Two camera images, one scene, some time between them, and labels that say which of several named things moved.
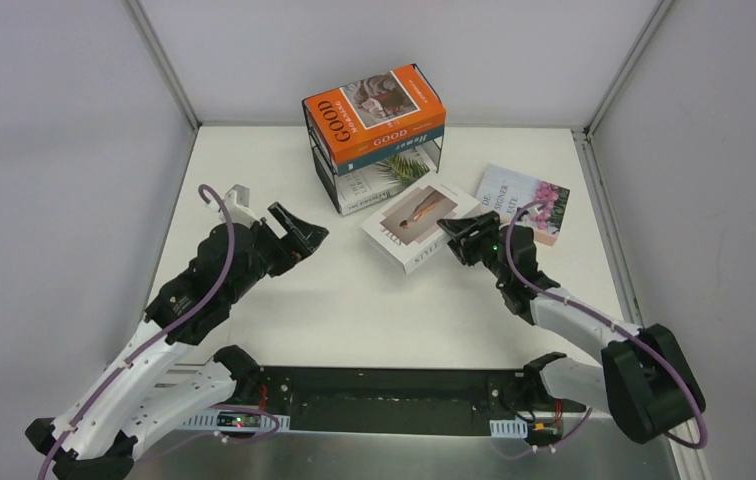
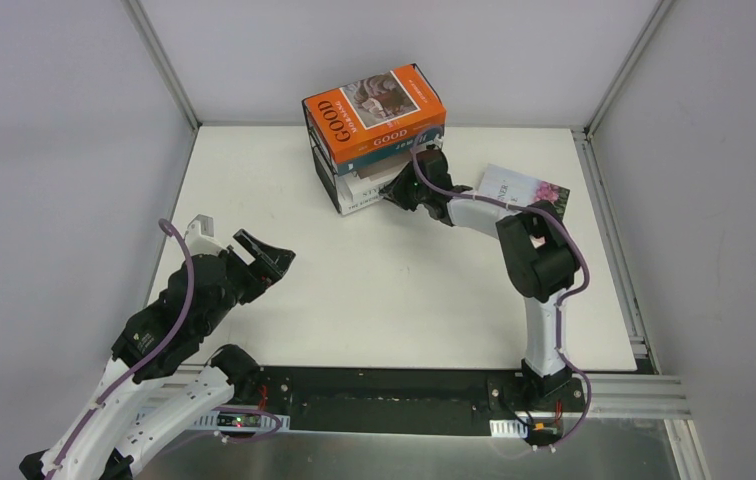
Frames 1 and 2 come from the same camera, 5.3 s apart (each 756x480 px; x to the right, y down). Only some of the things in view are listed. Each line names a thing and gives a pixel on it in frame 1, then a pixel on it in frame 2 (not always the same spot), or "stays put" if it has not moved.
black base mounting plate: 407,399 stays put
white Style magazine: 408,231 → 366,184
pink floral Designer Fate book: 504,192 stays put
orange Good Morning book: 375,113 stays put
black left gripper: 278,235 → 249,270
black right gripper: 478,239 → 415,187
